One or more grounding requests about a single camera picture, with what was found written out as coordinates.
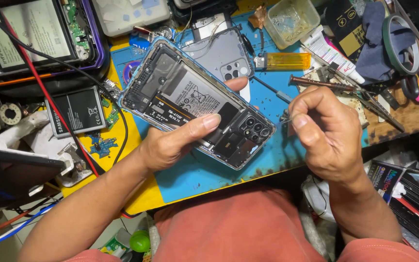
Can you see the person's right hand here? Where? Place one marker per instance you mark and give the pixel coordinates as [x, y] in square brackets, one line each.
[329, 138]

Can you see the person's left hand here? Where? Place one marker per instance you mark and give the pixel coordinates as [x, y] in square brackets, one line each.
[166, 145]

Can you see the small metal part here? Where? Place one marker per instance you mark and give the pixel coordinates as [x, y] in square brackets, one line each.
[284, 116]

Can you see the blue smartphone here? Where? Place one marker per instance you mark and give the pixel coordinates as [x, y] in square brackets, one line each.
[180, 91]

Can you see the blue work mat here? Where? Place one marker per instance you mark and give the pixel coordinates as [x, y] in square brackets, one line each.
[202, 174]

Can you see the yellow mat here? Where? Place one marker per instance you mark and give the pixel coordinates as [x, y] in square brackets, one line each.
[140, 196]

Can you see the metal tweezers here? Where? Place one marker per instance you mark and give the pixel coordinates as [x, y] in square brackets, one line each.
[380, 109]

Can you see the small green circuit board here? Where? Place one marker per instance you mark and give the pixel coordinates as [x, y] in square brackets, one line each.
[112, 117]

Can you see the small blue circuit board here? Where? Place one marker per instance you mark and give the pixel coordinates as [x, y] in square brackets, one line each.
[102, 145]

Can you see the thin blue tipped tool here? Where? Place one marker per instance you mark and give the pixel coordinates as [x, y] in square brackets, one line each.
[276, 92]

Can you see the white glue tube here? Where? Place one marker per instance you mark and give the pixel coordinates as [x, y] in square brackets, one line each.
[331, 54]

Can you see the yellow lighter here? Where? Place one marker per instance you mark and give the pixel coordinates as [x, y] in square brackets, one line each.
[284, 61]

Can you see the dark blue cloth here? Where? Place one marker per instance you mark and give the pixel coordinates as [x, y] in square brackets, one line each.
[375, 54]

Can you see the loose black phone battery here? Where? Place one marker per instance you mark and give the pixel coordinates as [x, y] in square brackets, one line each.
[76, 111]

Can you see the green bottle cap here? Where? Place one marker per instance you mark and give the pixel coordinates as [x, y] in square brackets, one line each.
[140, 241]

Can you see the grey phone back cover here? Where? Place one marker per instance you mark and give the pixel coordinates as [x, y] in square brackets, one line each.
[216, 54]

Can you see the black scissors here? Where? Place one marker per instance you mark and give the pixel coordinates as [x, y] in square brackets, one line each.
[418, 78]

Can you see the green tape roll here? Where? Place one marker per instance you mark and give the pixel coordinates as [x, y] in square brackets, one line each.
[387, 47]

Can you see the stack of black packets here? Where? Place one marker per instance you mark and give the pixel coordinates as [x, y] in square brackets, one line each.
[416, 203]

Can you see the person's orange clothing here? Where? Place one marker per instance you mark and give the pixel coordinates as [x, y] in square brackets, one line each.
[238, 229]

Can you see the black box with yellow label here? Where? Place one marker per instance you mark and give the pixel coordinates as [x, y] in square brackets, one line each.
[344, 25]

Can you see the clear plastic container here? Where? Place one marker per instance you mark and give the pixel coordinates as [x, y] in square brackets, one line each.
[291, 22]

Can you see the white plastic box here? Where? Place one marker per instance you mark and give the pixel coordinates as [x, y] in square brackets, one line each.
[133, 14]

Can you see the crumpled brown foil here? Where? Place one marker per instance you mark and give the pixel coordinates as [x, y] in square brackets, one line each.
[258, 17]

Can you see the white plastic stand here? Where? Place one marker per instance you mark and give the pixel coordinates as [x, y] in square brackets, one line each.
[16, 131]

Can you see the black tablet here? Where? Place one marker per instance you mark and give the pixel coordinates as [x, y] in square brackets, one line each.
[13, 174]

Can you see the opened purple phone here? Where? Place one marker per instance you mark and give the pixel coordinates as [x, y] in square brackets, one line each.
[38, 32]

